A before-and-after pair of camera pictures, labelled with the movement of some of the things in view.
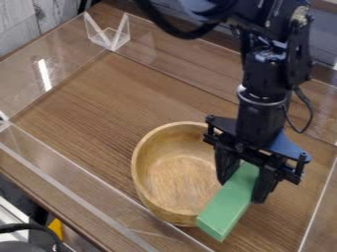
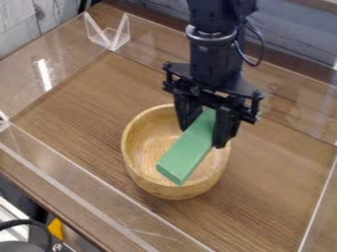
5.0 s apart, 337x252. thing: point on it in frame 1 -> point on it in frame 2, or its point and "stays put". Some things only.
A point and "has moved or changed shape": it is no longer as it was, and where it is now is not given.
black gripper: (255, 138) -> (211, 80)
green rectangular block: (223, 211) -> (186, 155)
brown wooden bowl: (174, 171) has moved or changed shape
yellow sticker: (56, 227) stays put
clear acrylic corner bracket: (110, 38) stays put
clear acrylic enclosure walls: (104, 103) stays put
